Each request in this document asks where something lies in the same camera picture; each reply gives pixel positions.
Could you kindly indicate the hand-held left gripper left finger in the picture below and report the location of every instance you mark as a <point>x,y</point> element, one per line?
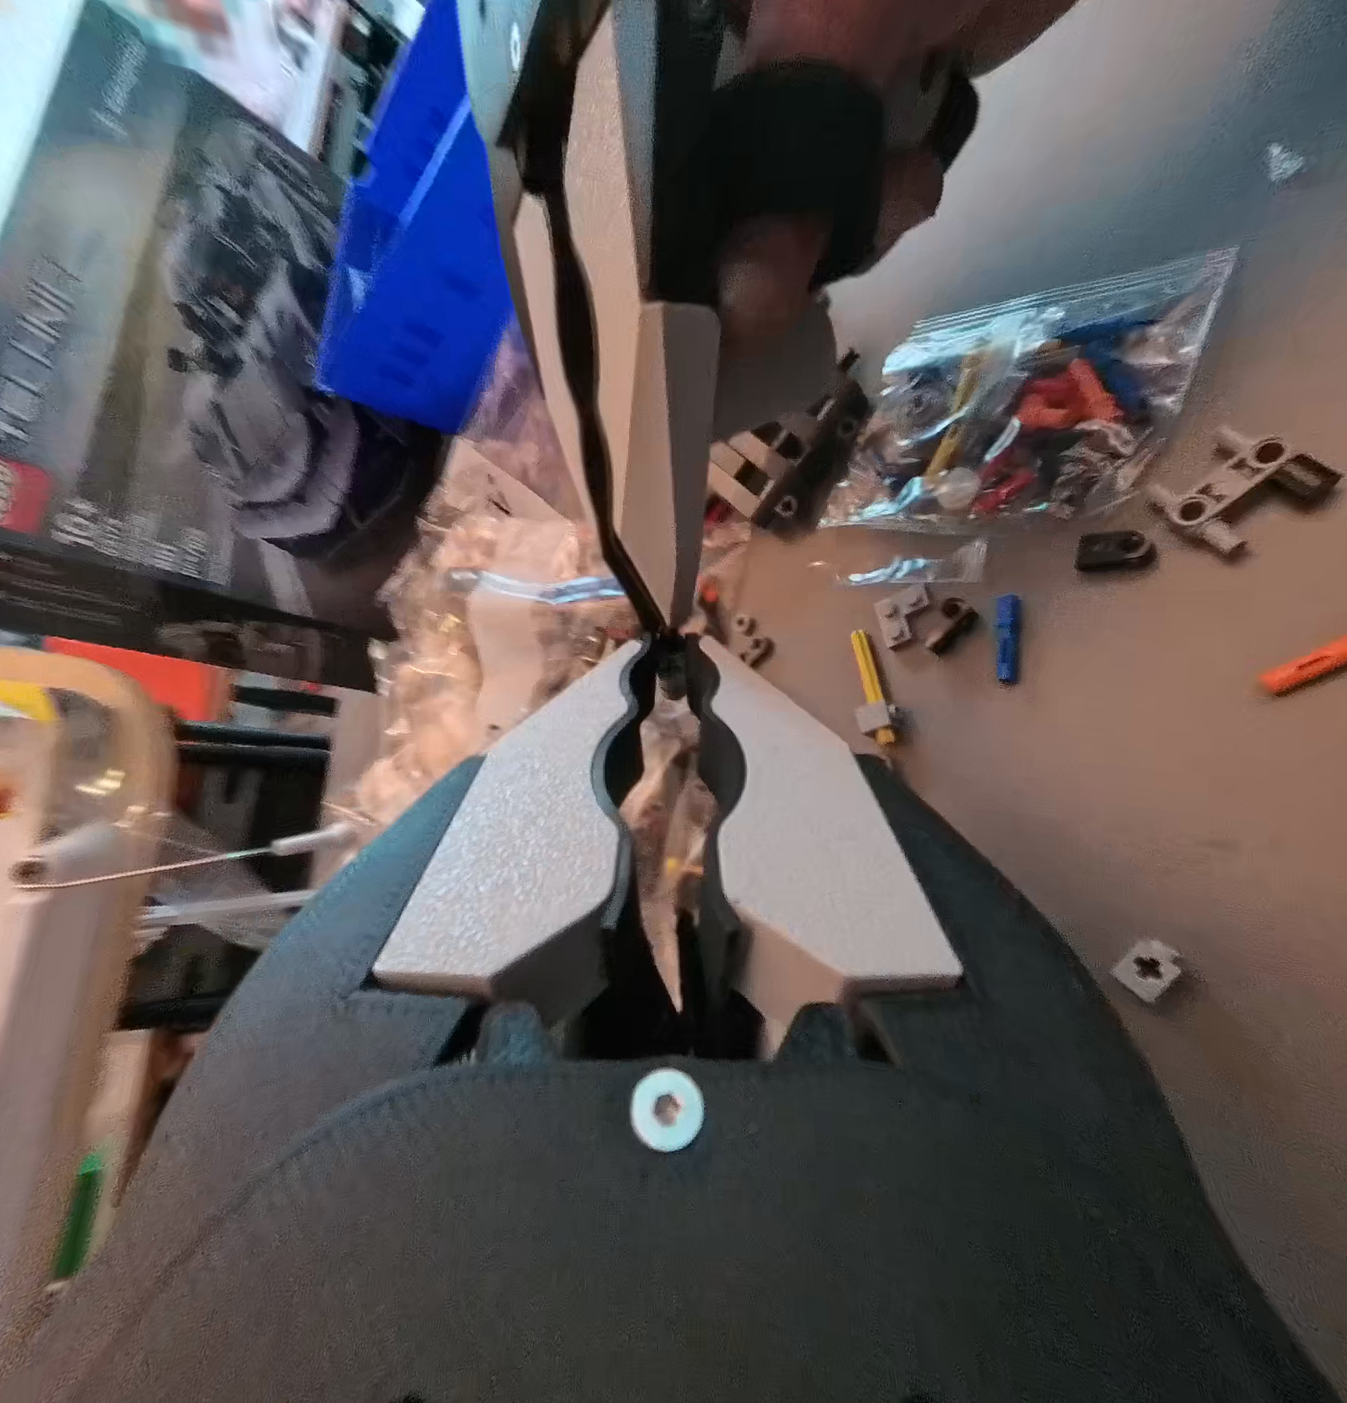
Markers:
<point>497,868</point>

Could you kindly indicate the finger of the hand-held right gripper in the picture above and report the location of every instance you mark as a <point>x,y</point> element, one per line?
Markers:
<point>542,329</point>
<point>630,217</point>

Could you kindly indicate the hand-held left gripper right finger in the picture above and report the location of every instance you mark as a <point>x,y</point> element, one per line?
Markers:
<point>826,868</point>

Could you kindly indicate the small grey lego assembly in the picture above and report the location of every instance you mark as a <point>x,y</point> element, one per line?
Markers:
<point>873,685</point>

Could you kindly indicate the grey connector with black pin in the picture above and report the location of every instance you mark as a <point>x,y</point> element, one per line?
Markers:
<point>671,662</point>

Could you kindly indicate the pile of clear lego bags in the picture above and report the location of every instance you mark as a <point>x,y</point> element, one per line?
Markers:
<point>520,680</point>

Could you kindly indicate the grey lego angle piece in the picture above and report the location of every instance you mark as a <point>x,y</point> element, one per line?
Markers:
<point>901,616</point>

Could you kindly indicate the black lego pin piece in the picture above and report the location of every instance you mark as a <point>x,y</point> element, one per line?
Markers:
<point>951,624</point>

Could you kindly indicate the dark grey lego chassis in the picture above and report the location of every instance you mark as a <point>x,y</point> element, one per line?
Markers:
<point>782,461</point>

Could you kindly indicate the blue lego pin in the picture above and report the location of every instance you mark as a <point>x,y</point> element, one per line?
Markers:
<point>1008,638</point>

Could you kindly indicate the small light grey lego cube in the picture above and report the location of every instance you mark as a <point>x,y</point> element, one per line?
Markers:
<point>1145,970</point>

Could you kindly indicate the dark lego set box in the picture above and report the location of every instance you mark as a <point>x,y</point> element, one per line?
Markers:
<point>136,329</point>

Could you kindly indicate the black lego connector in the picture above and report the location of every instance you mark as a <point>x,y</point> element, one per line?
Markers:
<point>1116,547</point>

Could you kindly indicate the orange lego pin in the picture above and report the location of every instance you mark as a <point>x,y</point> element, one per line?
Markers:
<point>1320,659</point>

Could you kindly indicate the grey double-hole lego connector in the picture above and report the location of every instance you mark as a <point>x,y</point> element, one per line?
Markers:
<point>1242,481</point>

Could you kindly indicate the person's right hand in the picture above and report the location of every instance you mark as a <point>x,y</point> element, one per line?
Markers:
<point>902,35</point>

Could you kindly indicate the blue plastic bin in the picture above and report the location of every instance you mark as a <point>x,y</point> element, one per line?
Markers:
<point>410,318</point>
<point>421,78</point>

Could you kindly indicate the small empty zip bag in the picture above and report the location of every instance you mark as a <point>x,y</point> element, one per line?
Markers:
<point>914,569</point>

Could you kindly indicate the small zip bag of pins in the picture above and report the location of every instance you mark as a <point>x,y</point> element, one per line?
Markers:
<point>1022,428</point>

